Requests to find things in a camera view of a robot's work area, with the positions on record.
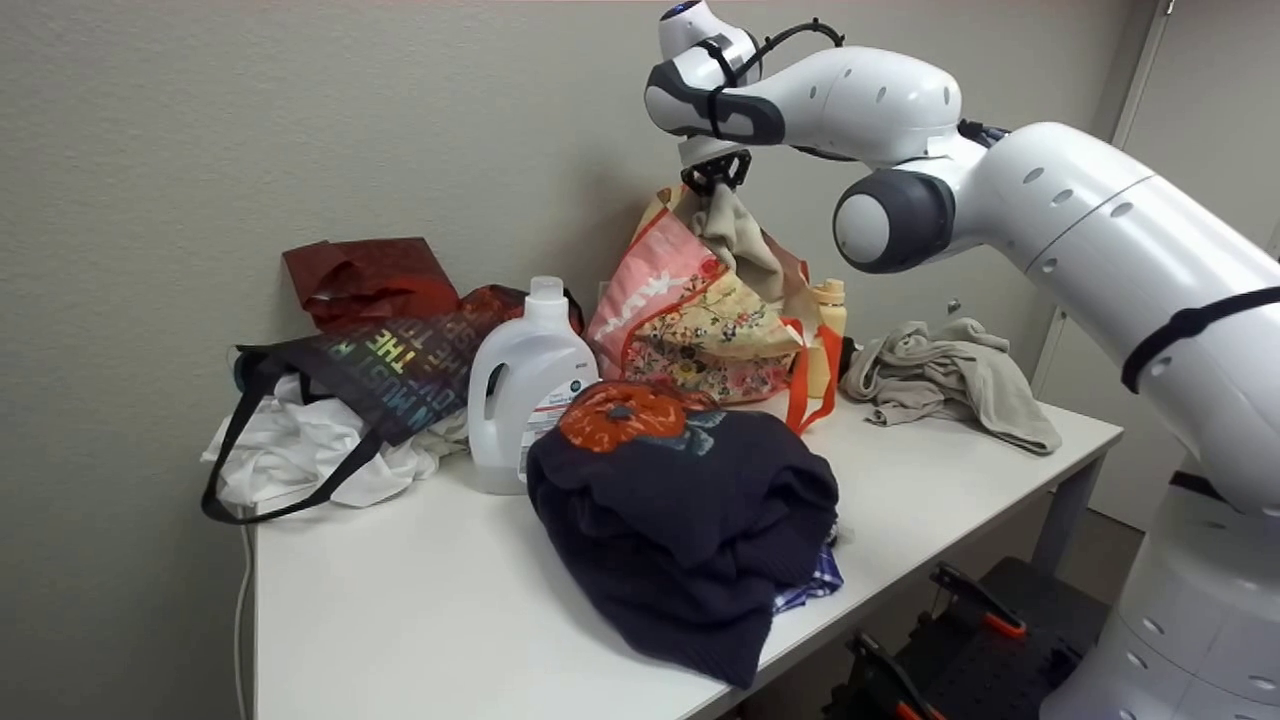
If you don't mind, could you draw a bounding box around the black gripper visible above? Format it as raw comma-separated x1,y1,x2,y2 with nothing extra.
678,131,755,202

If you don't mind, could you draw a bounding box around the white cloth towel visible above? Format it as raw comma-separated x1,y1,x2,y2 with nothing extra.
686,182,794,310

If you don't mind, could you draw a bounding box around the grey shirt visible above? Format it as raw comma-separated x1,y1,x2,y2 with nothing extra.
841,312,1065,460

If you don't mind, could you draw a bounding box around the navy shirt with orange print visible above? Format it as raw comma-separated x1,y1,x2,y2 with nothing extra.
525,377,844,696

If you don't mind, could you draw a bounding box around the red paper bag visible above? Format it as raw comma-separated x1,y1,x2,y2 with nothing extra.
279,232,467,338

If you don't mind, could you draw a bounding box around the black tote bag with lettering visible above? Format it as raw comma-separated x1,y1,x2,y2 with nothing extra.
197,310,500,528

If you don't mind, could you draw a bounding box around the white detergent jug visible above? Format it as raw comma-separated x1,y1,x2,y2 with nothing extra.
463,272,605,499

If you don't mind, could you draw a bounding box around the blue patterned cloth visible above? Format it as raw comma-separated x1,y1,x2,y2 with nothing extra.
773,536,850,620

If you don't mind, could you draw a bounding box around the grey table leg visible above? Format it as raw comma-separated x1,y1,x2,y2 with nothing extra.
1029,444,1111,581

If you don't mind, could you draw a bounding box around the white crumpled cloth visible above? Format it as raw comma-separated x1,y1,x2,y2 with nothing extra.
199,374,474,524

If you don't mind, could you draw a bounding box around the floral bag with orange handles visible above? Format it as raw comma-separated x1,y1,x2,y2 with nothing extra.
585,186,855,442

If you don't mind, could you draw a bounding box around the black robot wrist cable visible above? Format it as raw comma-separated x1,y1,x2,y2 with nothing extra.
722,12,852,80

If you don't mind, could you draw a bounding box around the black strap on robot arm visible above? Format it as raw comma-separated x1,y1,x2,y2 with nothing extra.
1117,283,1280,396

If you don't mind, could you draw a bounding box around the black clamp with orange handle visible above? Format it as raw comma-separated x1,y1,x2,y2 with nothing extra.
850,627,953,720
929,562,1034,647

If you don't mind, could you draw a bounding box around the white power cable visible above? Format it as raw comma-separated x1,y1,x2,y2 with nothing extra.
230,521,262,720

